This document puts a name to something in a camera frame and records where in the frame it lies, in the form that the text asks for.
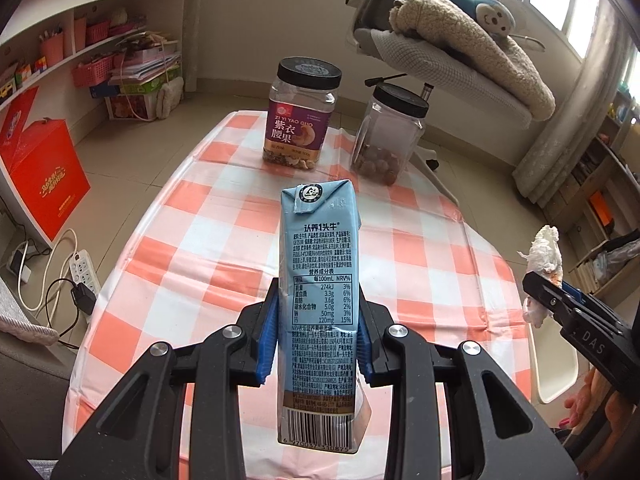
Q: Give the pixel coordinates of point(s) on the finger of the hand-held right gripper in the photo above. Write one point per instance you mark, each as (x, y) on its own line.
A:
(537, 285)
(573, 293)

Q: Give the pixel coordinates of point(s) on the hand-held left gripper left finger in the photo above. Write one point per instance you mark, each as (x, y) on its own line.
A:
(267, 335)

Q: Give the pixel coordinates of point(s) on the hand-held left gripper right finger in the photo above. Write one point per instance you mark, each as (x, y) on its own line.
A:
(365, 345)

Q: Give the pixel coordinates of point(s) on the white tissue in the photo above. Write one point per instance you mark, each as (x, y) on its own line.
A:
(547, 250)

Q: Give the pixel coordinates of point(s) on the white plastic bin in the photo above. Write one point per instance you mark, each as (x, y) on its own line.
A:
(555, 380)

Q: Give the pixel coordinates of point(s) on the light blue milk carton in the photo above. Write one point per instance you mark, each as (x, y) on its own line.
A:
(320, 260)

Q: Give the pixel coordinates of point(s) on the person's right hand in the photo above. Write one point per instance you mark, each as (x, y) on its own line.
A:
(585, 402)

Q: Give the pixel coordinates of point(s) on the crinkled plastic bag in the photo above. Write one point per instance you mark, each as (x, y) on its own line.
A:
(617, 260)

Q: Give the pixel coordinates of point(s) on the orange box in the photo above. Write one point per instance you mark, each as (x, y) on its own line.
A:
(600, 212)

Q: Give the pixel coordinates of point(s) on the wooden shelf desk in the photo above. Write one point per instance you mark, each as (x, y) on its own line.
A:
(595, 180)

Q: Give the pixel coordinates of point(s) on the orange checked tablecloth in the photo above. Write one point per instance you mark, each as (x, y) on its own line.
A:
(200, 220)

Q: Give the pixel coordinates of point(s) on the beige curtain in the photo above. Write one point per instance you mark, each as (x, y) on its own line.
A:
(575, 125)

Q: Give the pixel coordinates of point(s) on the black charger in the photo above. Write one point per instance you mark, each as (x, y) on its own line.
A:
(83, 297)

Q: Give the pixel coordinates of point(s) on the white power strip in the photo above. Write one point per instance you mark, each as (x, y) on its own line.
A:
(85, 272)

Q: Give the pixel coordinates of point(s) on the clear jar with black lid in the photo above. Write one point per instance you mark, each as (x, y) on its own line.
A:
(387, 135)

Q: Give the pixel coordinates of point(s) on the purple label nut jar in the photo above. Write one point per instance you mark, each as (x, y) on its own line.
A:
(300, 125)

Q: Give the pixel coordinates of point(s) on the grey cushion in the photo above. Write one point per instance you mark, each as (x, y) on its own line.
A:
(20, 320)

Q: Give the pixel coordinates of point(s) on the beige fleece blanket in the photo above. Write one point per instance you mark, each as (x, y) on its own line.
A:
(475, 45)

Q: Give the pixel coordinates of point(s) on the white charger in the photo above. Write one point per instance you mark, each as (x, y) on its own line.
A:
(20, 265)

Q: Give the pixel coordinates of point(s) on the grey office chair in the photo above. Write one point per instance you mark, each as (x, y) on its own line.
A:
(415, 55)

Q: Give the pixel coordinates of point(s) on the blue monkey plush toy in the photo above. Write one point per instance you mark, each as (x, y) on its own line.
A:
(495, 15)

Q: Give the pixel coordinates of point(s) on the red gift box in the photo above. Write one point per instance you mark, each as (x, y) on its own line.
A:
(45, 175)

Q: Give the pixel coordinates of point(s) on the stack of papers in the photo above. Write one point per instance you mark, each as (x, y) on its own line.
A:
(145, 67)

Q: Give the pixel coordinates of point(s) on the pink storage basket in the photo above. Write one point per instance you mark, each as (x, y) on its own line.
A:
(98, 32)
(92, 71)

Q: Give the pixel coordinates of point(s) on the red paper bag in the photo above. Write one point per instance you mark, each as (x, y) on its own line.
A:
(17, 112)

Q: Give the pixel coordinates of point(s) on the pink pen cup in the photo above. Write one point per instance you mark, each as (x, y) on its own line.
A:
(52, 50)

